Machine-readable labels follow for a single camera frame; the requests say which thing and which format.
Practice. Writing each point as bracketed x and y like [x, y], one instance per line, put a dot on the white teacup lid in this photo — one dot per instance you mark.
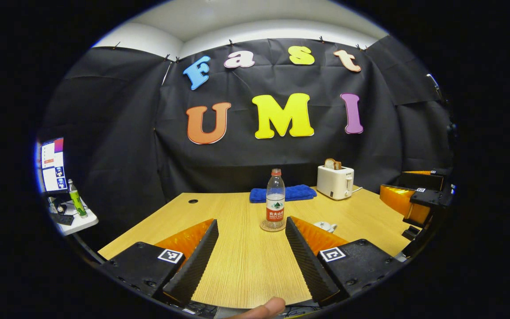
[325, 223]

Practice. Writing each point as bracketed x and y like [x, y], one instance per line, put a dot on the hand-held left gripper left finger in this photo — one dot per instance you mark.
[199, 261]

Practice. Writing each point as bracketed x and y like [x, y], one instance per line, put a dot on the clear plastic water bottle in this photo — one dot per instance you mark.
[275, 199]

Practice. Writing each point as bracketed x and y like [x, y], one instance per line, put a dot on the green bottle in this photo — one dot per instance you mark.
[78, 201]

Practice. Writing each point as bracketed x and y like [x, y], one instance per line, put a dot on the computer monitor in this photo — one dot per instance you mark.
[53, 164]

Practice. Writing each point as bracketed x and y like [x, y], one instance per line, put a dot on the white ceramic teacup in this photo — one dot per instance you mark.
[329, 228]

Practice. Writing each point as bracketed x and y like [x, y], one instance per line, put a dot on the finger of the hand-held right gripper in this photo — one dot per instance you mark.
[396, 199]
[423, 180]

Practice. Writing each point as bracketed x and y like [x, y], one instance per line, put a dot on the white side desk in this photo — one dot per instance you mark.
[80, 223]

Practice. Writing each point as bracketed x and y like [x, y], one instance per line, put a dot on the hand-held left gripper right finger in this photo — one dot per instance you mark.
[306, 261]

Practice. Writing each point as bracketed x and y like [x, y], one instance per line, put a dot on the toasted bread slice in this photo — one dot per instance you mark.
[332, 164]

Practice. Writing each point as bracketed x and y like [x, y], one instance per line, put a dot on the blue folded towel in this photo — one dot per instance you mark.
[286, 194]

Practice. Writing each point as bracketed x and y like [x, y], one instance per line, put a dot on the white toaster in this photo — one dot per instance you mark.
[332, 182]

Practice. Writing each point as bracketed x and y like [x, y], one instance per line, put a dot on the round brown coaster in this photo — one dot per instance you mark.
[272, 229]

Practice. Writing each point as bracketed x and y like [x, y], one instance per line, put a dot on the small dark device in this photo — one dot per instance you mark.
[62, 219]

